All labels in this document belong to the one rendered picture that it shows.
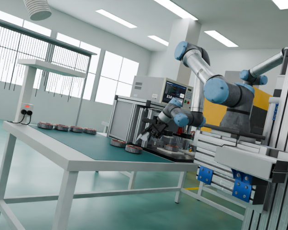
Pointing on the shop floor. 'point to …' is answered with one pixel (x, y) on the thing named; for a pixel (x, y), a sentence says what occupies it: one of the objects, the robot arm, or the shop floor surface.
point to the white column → (169, 70)
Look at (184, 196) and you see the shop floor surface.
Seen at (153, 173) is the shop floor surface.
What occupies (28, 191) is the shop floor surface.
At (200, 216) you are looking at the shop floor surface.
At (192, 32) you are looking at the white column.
